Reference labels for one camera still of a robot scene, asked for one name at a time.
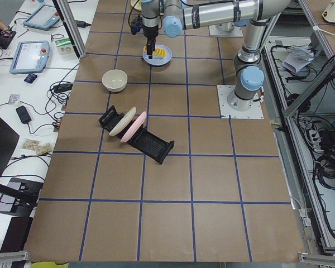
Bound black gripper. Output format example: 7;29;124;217
143;25;159;59

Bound blue plate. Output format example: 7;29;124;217
142;44;172;66

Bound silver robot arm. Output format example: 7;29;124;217
141;0;289;111

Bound cream plate in rack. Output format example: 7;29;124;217
109;107;136;136

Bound pink plate in rack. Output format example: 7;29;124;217
120;111;147;143

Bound beige ceramic bowl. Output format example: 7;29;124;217
102;69;128;93

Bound green white small box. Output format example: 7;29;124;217
55;38;74;55

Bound black dish rack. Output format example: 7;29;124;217
98;106;174;164

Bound upper teach pendant tablet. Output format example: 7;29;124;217
23;4;60;30

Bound teach pendant tablet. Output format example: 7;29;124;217
9;40;50;74
23;4;60;30

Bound lower teach pendant tablet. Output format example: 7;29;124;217
9;40;50;74

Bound black power adapter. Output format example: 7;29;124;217
16;106;32;124

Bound crumpled paper sheets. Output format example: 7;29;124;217
282;45;314;74

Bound bag of wooden pieces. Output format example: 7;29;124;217
21;138;53;156

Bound black monitor stand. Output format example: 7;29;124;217
0;107;44;218

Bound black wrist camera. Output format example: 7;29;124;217
130;15;142;35

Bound aluminium frame post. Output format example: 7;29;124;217
52;0;87;59

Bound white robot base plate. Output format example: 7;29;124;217
217;85;264;119

